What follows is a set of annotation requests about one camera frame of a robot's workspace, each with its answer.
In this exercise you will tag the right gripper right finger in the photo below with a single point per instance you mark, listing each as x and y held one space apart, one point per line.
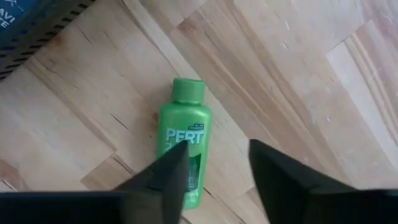
311 205

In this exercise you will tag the black slotted plastic basket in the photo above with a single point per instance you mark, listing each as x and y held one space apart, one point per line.
34 46

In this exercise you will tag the green travel shampoo bottle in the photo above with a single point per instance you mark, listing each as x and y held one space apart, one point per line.
186 115

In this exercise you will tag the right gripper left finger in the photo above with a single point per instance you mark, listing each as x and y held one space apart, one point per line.
124 208

